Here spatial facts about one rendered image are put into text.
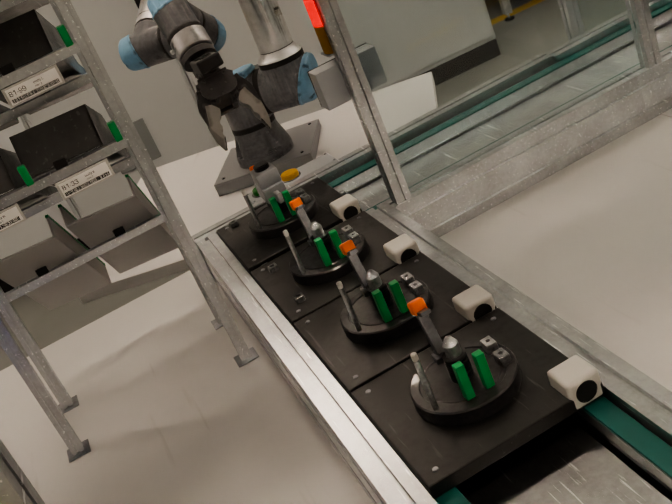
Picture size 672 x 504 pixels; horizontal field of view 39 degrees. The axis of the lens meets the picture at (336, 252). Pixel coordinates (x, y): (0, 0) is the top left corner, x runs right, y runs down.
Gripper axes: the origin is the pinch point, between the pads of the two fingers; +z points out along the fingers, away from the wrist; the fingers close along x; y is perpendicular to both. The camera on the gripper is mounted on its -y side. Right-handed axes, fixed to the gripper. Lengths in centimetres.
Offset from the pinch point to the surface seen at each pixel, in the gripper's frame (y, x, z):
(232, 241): 15.2, 10.7, 12.5
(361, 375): -32, 9, 54
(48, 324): 265, 79, -75
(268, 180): 4.7, 0.1, 8.6
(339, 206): 3.2, -8.6, 20.1
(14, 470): -95, 42, 56
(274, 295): -6.9, 11.2, 31.7
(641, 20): -5, -76, 18
